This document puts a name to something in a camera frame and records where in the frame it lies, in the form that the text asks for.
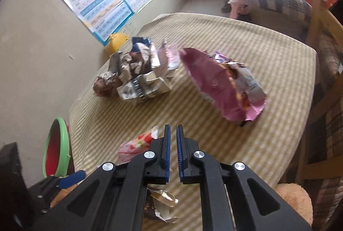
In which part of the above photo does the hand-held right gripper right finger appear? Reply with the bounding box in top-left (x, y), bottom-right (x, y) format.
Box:
top-left (175, 124), bottom-right (313, 231)

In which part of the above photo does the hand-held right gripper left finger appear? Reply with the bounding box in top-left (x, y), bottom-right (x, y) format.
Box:
top-left (35, 124), bottom-right (172, 231)

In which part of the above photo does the red bucket green rim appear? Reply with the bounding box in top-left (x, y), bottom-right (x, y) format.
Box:
top-left (43, 118), bottom-right (72, 179)

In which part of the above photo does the grey patterned snack bag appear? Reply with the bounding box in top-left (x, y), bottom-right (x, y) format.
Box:
top-left (117, 72), bottom-right (172, 107)

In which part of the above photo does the white orange paper packet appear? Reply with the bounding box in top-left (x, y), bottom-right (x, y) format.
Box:
top-left (150, 42), bottom-right (180, 79)

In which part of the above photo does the strawberry print wrapper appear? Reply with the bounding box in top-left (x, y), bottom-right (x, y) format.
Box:
top-left (119, 126), bottom-right (160, 166)

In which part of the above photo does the gold crumpled wrapper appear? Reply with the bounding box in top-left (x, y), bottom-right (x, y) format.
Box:
top-left (145, 188), bottom-right (179, 222)

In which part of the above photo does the pink snack bag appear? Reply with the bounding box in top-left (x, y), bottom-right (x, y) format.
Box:
top-left (178, 47), bottom-right (268, 122)

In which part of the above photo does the brown silver crumpled wrapper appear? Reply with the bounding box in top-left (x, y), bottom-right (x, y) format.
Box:
top-left (94, 73), bottom-right (124, 99)

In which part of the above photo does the brown white crumpled wrapper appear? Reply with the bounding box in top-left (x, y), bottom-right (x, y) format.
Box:
top-left (120, 43), bottom-right (154, 79)

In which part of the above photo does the blue crumpled wrapper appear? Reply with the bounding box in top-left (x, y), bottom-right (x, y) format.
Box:
top-left (131, 37), bottom-right (152, 46)

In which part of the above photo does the yellow duck toy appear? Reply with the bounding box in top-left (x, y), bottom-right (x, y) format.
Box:
top-left (104, 32), bottom-right (130, 56)

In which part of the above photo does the checked beige tablecloth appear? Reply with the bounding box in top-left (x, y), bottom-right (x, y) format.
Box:
top-left (68, 13), bottom-right (319, 231)

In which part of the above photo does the plaid chair cushion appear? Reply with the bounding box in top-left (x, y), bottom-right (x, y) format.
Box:
top-left (312, 33), bottom-right (343, 231)

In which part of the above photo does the wooden chair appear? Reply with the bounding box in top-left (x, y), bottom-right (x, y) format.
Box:
top-left (295, 0), bottom-right (343, 186)

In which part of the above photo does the blue banded wall poster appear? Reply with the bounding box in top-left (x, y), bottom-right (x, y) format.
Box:
top-left (51, 0), bottom-right (134, 47)

